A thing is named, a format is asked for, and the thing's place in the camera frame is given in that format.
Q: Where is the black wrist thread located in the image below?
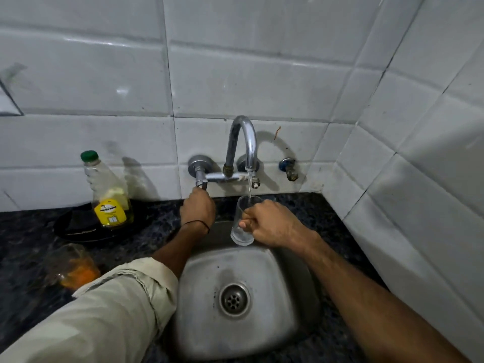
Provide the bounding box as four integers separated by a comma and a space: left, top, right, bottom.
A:
183, 220, 211, 235

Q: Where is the person's right forearm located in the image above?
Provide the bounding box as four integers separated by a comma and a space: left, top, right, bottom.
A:
302, 231, 472, 363

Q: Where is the metal sink drain strainer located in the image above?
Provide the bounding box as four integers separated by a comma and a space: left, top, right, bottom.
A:
218, 281, 252, 318

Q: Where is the black round plate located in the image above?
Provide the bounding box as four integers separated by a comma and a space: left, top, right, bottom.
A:
53, 200, 153, 245

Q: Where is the clear container with orange liquid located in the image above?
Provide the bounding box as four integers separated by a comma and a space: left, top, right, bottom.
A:
43, 243, 102, 291

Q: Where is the person's left hand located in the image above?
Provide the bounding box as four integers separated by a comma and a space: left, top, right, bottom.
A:
179, 186, 217, 232

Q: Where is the chrome wall faucet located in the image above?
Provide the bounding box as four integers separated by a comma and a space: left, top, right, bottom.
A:
188, 115, 261, 190

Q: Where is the person's left forearm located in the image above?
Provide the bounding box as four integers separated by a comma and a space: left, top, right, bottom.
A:
151, 222, 211, 279

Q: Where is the clear drinking glass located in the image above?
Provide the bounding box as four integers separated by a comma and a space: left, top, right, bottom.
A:
230, 195, 264, 247

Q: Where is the stainless steel sink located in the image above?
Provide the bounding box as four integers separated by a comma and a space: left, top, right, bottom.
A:
166, 219, 323, 362

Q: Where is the person's right hand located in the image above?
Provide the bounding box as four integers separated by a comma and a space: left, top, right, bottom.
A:
238, 199, 322, 251

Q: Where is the wall valve with blue ring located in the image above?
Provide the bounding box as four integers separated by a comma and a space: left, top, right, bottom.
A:
279, 158, 299, 182

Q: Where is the dish soap bottle green cap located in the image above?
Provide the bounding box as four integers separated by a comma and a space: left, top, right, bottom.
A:
80, 150, 134, 228

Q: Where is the beige shirt sleeve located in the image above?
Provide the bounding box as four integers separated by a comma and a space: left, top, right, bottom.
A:
0, 257, 179, 363

